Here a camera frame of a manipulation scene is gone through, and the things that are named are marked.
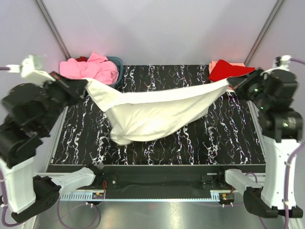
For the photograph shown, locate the right aluminium corner post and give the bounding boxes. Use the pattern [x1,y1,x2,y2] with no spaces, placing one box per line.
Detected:
[244,0,285,66]

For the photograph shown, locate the white t shirt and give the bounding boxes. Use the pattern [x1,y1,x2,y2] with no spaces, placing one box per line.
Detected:
[86,79,229,145]

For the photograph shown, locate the white slotted cable duct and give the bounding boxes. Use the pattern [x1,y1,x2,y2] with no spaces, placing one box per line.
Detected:
[61,192,104,201]

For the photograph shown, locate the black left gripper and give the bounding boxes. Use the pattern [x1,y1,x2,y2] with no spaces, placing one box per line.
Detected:
[38,70,89,133]

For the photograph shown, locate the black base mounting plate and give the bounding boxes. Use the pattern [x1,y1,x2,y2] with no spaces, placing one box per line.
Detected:
[46,163,266,200]

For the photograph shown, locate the red t shirt in basket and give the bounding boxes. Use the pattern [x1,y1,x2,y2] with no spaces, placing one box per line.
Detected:
[75,56,88,62]

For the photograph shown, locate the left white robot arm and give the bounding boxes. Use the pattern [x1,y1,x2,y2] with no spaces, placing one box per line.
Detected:
[0,72,103,225]

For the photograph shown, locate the folded light pink t shirt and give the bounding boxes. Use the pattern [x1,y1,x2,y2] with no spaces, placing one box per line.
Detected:
[209,61,245,73]

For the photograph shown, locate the pink crumpled t shirt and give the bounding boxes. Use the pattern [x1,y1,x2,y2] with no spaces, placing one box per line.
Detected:
[59,52,119,85]

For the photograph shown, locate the aluminium corner post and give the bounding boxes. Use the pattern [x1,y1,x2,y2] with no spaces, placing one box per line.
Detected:
[244,0,285,66]
[34,0,71,59]

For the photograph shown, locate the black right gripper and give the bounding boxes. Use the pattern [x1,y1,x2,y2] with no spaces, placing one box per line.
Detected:
[227,67,271,111]

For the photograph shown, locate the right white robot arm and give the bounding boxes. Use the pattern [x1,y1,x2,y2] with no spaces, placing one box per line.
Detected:
[216,68,304,219]

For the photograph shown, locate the left aluminium corner post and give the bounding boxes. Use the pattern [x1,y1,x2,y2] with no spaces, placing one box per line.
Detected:
[34,0,71,59]

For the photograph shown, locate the folded red t shirt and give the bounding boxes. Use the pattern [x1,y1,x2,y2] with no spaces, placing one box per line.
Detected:
[209,60,255,82]

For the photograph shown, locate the teal plastic laundry basket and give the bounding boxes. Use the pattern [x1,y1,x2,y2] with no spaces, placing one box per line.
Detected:
[104,56,124,90]

